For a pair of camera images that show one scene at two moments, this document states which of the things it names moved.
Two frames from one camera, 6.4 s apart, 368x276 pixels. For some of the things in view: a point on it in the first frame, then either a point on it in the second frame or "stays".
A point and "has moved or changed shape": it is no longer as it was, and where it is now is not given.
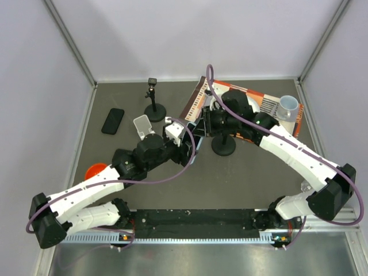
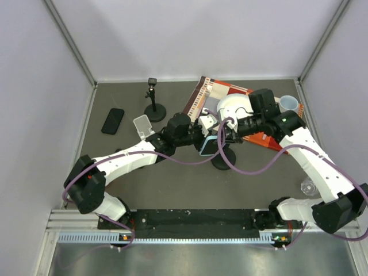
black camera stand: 154,112 stays
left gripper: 184,158 → 202,137
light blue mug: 288,108 stays
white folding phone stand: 143,126 stays
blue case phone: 198,139 has moved or changed shape
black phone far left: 112,121 stays
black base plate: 199,223 stays
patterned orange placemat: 203,96 stays
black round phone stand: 223,145 has moved or changed shape
